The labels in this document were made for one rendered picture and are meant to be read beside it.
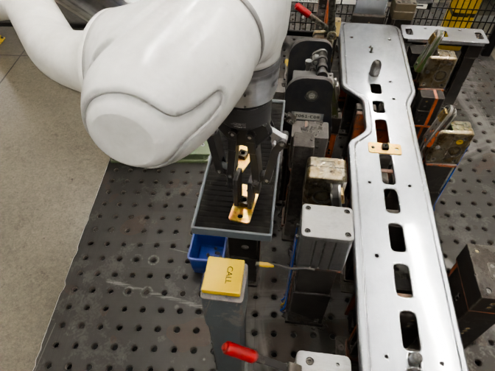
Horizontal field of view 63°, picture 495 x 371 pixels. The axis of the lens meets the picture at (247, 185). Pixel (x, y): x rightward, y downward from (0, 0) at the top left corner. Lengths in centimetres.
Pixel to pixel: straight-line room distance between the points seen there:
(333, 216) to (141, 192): 77
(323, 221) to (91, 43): 54
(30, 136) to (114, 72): 261
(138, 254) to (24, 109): 207
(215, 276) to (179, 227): 64
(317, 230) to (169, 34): 52
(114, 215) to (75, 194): 110
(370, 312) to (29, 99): 281
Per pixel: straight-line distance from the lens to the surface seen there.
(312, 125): 100
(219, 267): 65
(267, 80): 50
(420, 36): 162
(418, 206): 100
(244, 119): 53
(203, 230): 69
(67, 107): 304
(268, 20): 42
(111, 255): 126
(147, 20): 34
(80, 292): 123
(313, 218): 77
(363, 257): 88
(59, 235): 228
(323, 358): 71
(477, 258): 93
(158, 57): 30
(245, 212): 70
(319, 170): 89
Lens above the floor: 173
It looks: 49 degrees down
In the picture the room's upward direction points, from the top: straight up
